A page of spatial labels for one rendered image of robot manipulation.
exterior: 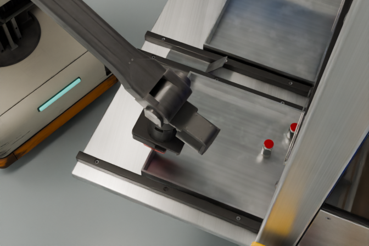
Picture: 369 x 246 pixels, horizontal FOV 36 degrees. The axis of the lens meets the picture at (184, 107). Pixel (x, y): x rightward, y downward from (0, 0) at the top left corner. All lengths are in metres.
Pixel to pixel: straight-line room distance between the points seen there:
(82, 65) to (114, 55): 1.18
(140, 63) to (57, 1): 0.16
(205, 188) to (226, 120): 0.16
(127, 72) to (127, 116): 0.36
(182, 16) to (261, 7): 0.20
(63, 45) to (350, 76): 1.66
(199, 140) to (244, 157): 0.26
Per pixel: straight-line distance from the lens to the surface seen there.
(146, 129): 1.08
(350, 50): 0.52
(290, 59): 1.34
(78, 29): 0.88
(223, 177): 1.17
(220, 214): 1.12
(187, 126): 0.96
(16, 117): 2.01
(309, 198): 0.80
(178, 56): 1.32
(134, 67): 0.90
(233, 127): 1.23
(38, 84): 2.04
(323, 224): 0.87
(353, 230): 0.86
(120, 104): 1.26
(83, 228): 2.08
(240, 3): 1.42
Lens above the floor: 1.96
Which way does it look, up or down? 60 degrees down
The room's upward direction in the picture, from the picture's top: 1 degrees clockwise
